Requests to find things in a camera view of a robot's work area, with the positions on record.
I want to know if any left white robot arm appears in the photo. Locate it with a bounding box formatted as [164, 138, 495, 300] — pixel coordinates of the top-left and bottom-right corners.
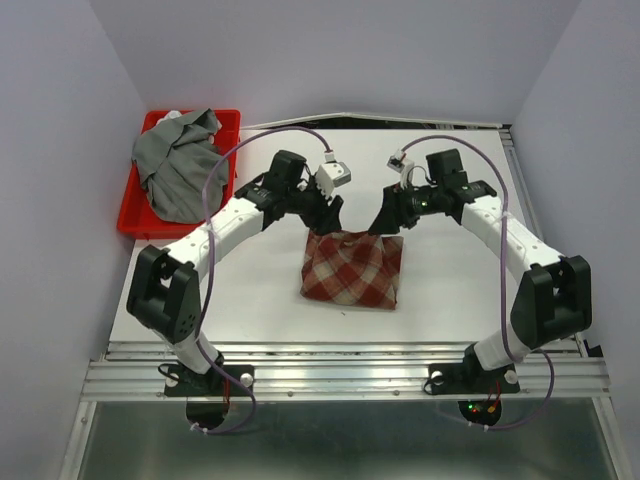
[126, 150, 351, 394]

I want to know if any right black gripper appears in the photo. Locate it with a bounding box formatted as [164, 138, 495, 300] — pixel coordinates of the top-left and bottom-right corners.
[367, 179, 444, 234]

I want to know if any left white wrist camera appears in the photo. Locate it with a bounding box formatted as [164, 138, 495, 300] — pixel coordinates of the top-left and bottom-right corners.
[314, 151, 352, 200]

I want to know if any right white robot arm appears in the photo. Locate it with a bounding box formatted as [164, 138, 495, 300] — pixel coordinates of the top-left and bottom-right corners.
[369, 149, 592, 395]

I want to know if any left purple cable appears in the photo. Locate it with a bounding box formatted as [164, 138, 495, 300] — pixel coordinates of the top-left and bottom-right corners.
[187, 125, 337, 435]

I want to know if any aluminium right side rail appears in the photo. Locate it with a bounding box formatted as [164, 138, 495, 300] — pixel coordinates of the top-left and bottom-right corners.
[497, 122, 604, 359]

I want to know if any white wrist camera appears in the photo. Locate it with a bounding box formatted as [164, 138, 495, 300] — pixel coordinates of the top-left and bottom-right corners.
[314, 151, 352, 200]
[387, 150, 415, 189]

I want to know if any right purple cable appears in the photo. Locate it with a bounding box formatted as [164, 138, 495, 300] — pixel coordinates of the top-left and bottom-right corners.
[387, 134, 554, 432]

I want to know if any red plaid skirt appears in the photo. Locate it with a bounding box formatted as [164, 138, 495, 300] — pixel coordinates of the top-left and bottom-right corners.
[300, 231, 404, 311]

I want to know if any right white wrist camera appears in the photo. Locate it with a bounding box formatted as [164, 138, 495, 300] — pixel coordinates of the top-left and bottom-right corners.
[387, 150, 415, 189]

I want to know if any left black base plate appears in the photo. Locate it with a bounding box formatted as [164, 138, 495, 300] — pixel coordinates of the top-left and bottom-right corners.
[157, 363, 255, 398]

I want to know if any purple cable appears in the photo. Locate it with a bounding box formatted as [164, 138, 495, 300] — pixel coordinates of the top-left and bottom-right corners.
[187, 125, 337, 435]
[387, 134, 554, 432]

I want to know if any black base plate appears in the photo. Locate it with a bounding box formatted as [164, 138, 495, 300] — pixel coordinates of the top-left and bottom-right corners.
[157, 363, 255, 398]
[422, 363, 520, 397]

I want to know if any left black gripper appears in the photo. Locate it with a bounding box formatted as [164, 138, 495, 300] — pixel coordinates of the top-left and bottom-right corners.
[285, 173, 343, 237]

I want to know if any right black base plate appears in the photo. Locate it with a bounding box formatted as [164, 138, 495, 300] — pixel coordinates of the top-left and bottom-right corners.
[422, 363, 520, 397]

